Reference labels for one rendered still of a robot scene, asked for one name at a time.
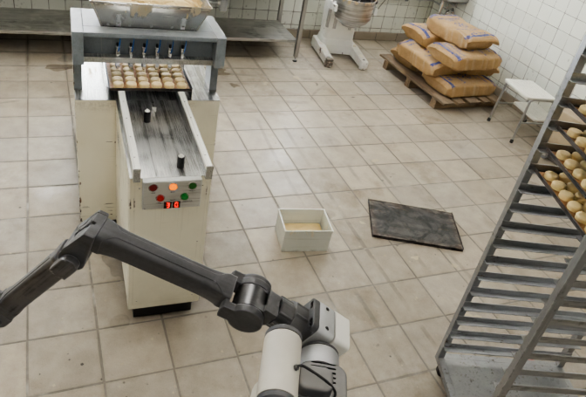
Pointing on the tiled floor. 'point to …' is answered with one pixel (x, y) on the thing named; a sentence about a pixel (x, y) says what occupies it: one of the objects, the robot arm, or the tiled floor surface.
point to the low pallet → (434, 89)
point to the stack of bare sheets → (414, 225)
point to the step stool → (533, 92)
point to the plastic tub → (303, 229)
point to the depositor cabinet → (85, 126)
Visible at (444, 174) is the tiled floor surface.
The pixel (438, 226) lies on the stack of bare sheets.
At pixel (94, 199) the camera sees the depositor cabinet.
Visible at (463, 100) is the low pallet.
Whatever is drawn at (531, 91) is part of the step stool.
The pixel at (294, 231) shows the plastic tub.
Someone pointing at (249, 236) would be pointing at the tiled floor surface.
